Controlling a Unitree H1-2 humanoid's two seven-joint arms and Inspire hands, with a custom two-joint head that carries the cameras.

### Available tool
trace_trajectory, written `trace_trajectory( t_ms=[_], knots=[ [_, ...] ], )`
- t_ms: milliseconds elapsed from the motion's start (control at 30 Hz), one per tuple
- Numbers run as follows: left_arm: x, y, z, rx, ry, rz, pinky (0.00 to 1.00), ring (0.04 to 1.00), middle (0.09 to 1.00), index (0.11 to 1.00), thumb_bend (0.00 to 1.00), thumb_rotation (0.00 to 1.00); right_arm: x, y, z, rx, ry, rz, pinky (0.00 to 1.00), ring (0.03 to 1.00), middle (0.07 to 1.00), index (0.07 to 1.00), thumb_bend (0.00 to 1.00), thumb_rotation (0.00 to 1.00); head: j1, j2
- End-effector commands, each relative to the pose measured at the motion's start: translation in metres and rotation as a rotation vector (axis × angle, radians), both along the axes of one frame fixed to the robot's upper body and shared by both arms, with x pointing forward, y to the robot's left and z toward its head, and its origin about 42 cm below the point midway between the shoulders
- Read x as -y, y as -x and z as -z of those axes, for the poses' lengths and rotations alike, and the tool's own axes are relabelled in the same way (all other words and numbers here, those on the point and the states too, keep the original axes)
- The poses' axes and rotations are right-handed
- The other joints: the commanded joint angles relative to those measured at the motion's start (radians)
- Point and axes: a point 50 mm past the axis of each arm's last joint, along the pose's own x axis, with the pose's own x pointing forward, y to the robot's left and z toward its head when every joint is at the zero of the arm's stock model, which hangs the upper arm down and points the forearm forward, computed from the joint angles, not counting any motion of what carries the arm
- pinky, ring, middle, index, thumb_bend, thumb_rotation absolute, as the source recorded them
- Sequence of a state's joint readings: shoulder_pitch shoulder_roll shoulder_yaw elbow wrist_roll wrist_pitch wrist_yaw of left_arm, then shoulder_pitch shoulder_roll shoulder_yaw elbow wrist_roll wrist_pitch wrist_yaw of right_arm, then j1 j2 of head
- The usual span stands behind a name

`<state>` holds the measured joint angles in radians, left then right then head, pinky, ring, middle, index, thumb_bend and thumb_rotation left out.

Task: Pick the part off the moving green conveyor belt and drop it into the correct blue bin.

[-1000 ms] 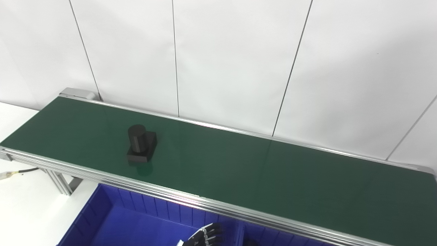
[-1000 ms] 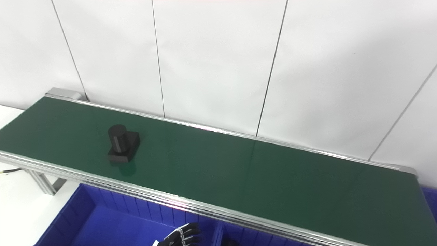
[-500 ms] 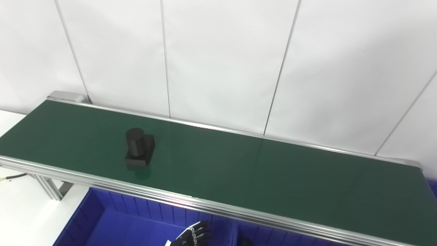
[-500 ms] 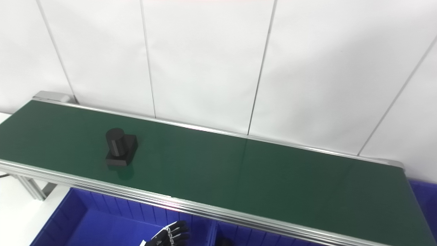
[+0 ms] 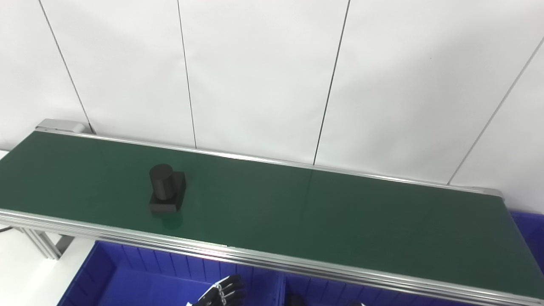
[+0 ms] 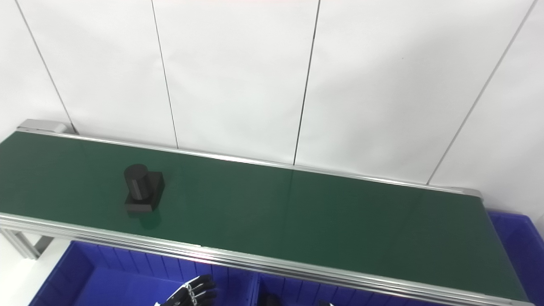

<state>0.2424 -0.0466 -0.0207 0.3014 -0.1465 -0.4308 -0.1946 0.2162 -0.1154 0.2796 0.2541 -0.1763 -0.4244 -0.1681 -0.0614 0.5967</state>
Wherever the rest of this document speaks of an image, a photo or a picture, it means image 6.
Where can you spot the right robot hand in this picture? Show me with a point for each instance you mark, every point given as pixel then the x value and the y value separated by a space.
pixel 324 303

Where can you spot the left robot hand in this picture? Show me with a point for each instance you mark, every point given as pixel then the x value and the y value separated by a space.
pixel 191 293

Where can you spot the aluminium conveyor leg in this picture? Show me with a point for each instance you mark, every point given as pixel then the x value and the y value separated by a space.
pixel 23 244

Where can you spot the blue plastic bin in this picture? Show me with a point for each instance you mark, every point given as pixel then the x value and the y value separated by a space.
pixel 297 293
pixel 106 284
pixel 518 255

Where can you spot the green conveyor belt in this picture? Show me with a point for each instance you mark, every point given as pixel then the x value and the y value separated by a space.
pixel 297 212
pixel 212 254

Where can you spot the black cylinder block part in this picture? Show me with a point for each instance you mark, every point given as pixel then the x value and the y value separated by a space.
pixel 268 301
pixel 142 191

